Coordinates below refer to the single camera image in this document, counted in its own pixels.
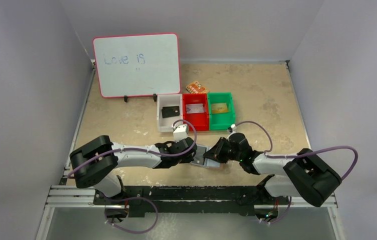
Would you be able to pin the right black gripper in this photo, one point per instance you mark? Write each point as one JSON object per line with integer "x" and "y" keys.
{"x": 221, "y": 149}

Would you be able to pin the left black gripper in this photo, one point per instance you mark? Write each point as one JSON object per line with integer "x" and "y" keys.
{"x": 189, "y": 145}

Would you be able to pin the green plastic bin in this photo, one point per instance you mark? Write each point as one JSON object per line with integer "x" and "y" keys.
{"x": 220, "y": 122}

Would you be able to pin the white plastic bin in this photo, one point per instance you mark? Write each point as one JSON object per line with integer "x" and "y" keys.
{"x": 166, "y": 125}

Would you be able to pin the red plastic bin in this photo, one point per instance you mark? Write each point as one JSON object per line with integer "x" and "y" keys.
{"x": 201, "y": 122}

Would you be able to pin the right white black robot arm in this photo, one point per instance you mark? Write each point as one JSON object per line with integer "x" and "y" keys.
{"x": 303, "y": 175}

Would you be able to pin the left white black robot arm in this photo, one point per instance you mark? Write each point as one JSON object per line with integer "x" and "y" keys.
{"x": 93, "y": 163}

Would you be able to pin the black credit card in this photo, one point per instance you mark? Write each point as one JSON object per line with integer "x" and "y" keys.
{"x": 170, "y": 111}

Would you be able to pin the gold credit card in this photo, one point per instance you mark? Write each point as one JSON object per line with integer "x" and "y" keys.
{"x": 219, "y": 108}

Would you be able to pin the silver credit card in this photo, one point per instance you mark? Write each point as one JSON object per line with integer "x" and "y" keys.
{"x": 195, "y": 108}

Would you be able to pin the orange spiral notebook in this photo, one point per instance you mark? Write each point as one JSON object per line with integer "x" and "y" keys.
{"x": 196, "y": 87}

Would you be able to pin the pink framed whiteboard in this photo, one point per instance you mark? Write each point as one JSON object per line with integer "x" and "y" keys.
{"x": 138, "y": 65}

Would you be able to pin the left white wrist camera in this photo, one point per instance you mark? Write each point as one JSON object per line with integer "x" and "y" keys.
{"x": 180, "y": 132}

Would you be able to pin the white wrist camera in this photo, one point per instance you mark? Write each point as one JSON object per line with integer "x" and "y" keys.
{"x": 180, "y": 132}
{"x": 232, "y": 128}

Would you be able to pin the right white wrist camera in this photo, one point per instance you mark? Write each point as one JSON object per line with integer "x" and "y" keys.
{"x": 232, "y": 128}

